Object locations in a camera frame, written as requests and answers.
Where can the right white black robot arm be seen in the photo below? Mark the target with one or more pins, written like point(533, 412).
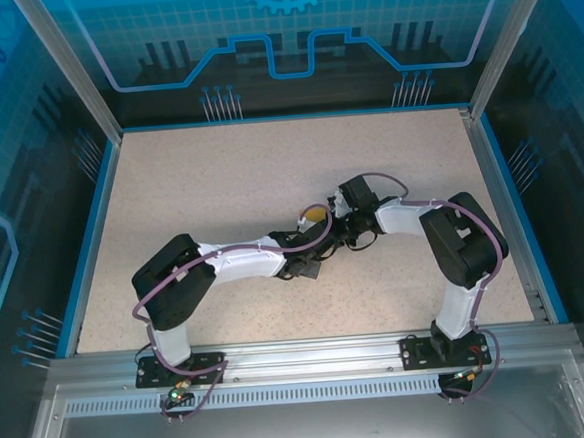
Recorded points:
point(464, 242)

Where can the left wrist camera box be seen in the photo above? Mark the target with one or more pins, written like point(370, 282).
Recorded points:
point(300, 221)

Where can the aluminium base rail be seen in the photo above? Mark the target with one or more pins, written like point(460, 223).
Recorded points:
point(306, 355)

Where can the aluminium side rail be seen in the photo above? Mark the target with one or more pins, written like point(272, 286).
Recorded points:
point(489, 165)

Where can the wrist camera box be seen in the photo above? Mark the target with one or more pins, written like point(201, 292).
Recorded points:
point(300, 221)
point(340, 203)

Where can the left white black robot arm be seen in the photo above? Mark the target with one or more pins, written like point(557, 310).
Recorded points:
point(176, 282)

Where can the aluminium frame post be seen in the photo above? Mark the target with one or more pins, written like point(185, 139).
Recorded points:
point(505, 43)
point(77, 78)

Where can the yellow square paper sheet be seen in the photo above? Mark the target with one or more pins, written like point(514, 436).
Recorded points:
point(314, 210)

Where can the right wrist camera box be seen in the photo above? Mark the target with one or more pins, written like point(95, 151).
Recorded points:
point(340, 203)

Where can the blue table side strip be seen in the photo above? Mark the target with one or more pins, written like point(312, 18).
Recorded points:
point(522, 213)
point(91, 253)

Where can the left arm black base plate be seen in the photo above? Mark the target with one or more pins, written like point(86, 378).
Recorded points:
point(150, 376)

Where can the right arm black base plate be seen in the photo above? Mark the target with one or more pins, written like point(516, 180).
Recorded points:
point(414, 353)

